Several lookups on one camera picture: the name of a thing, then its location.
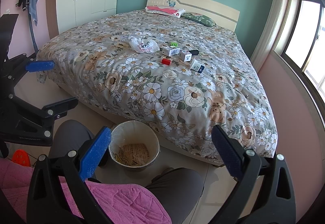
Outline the white plastic bag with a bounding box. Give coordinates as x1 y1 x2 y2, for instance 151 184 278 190
129 37 160 53

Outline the red foam block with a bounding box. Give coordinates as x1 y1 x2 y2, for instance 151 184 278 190
161 58 171 66

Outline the white milk carton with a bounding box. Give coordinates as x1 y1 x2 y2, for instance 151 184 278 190
162 46 180 57

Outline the green toothed toy block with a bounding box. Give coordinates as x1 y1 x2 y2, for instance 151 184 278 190
170 41 178 47

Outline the white small box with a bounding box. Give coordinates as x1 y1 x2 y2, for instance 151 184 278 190
179 50 192 62

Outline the white blue carton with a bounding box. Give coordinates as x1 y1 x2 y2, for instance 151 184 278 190
190 59 206 73

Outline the white trash bin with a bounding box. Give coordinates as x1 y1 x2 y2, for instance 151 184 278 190
108 121 160 172

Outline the dark curved floor stand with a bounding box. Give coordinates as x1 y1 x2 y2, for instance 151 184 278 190
28 12 39 53

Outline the grey trousers left leg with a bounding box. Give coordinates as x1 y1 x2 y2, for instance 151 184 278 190
48 119 95 159

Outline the grey trousers leg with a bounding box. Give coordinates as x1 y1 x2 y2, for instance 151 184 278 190
146 167 204 223
48 119 95 159

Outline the red plastic stool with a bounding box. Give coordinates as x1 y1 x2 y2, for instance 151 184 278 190
12 149 31 167

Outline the pink quilted jacket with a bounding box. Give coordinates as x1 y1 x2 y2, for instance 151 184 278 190
0 157 173 224

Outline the grey trousers right leg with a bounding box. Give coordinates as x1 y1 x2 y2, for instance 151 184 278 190
146 167 204 223

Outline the floral bed quilt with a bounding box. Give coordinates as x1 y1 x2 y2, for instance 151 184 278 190
37 10 278 165

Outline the pink white pillow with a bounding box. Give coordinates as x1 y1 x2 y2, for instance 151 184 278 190
145 6 186 18

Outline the green floral pillow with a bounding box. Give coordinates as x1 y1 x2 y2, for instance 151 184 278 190
182 12 217 27

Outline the cream wooden headboard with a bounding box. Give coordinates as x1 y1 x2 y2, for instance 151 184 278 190
146 0 240 31

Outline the window with dark frame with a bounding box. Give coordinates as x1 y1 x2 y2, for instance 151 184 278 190
273 0 325 103

